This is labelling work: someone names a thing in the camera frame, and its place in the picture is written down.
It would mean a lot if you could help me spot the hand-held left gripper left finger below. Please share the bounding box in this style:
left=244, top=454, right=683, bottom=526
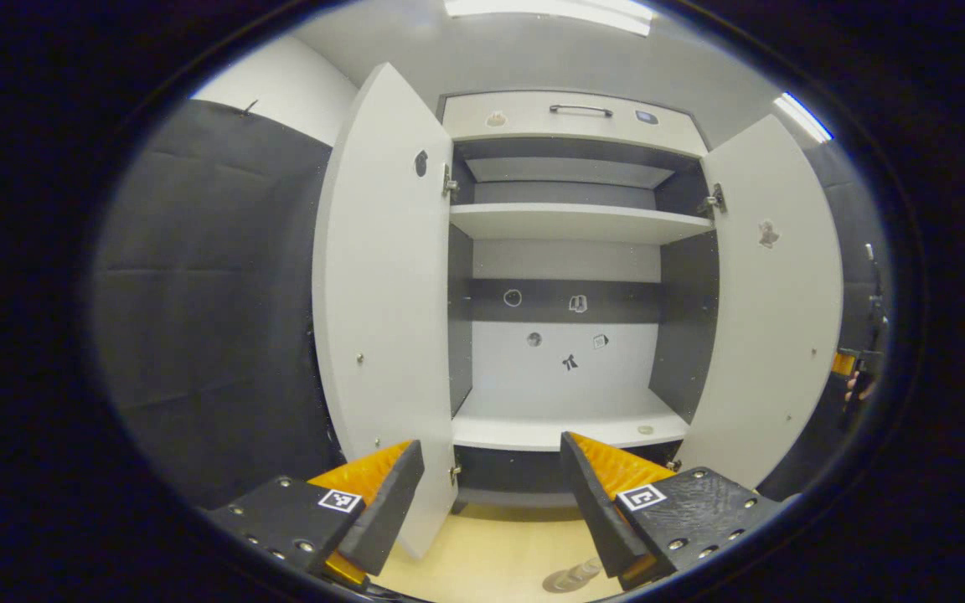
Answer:
left=206, top=439, right=426, bottom=589

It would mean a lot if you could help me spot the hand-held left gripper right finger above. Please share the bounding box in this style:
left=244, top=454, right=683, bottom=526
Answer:
left=559, top=430, right=787, bottom=593

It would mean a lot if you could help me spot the clear glass bottle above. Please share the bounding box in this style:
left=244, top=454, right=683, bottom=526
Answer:
left=554, top=557, right=606, bottom=591

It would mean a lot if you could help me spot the white cabinet door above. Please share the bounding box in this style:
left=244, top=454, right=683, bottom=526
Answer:
left=673, top=113, right=845, bottom=491
left=312, top=63, right=460, bottom=560

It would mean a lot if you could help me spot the white cabinet floor board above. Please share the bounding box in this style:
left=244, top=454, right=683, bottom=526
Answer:
left=452, top=387, right=691, bottom=453

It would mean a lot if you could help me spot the white and grey cabinet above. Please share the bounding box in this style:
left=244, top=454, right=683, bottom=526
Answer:
left=436, top=88, right=722, bottom=520

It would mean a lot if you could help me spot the white cabinet shelf board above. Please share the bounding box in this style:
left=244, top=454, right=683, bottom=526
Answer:
left=449, top=203, right=716, bottom=246

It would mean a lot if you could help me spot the white cabinet drawer front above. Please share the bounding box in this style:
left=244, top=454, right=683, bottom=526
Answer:
left=442, top=90, right=710, bottom=158

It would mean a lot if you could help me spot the long ceiling light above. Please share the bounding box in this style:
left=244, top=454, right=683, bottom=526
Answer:
left=445, top=0, right=655, bottom=37
left=774, top=92, right=834, bottom=144

